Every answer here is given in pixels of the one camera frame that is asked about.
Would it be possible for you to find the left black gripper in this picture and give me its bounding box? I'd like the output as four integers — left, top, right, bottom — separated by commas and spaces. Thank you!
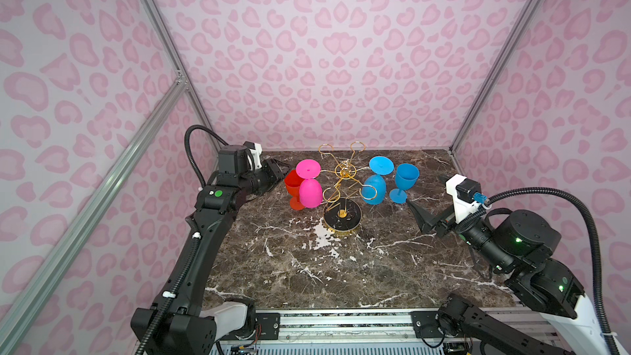
240, 157, 292, 197

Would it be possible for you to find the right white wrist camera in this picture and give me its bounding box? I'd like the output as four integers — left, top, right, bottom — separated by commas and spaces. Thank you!
445, 174, 488, 224

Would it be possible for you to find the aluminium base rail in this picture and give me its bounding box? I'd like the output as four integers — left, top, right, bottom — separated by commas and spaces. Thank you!
132, 308, 565, 355

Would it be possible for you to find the gold wire glass rack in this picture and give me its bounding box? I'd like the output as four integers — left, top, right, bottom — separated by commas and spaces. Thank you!
318, 141, 378, 237

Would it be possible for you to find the blue wine glass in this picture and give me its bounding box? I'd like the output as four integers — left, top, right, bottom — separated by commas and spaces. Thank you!
361, 156, 394, 205
389, 164, 420, 204

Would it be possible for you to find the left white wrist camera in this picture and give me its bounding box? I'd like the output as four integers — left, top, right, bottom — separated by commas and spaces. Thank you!
243, 141, 262, 171

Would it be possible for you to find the red plastic wine glass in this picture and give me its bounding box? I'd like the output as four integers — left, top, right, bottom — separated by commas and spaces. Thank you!
284, 169, 305, 210

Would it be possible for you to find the pink plastic wine glass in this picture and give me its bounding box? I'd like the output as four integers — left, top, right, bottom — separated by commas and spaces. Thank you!
296, 159, 323, 209

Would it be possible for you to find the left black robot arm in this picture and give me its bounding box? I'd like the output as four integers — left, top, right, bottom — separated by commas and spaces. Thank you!
131, 143, 292, 354

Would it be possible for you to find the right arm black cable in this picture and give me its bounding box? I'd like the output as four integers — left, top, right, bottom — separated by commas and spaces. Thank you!
472, 187, 623, 355

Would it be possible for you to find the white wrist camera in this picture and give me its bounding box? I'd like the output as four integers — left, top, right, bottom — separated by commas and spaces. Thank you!
445, 174, 488, 224
243, 141, 262, 171

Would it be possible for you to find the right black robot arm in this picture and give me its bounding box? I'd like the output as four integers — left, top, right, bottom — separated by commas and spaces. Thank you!
407, 187, 627, 354

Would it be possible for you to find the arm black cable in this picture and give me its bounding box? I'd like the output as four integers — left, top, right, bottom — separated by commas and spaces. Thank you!
472, 187, 623, 355
183, 124, 230, 189

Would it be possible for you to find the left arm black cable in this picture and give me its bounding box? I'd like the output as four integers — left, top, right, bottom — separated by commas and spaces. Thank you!
183, 124, 230, 189

